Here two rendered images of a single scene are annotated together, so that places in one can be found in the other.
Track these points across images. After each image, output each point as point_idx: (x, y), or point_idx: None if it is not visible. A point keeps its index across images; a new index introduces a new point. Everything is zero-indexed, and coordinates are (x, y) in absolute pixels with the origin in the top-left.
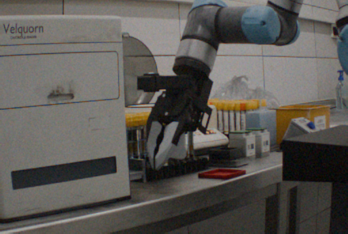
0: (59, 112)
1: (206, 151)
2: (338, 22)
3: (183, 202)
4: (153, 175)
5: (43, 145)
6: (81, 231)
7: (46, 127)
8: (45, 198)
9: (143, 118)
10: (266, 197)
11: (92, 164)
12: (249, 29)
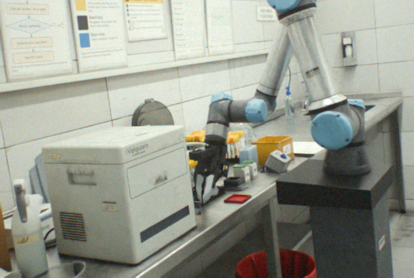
0: (161, 190)
1: None
2: (311, 112)
3: (224, 224)
4: None
5: (154, 211)
6: (179, 257)
7: (155, 200)
8: (157, 242)
9: None
10: (262, 207)
11: (178, 213)
12: (250, 116)
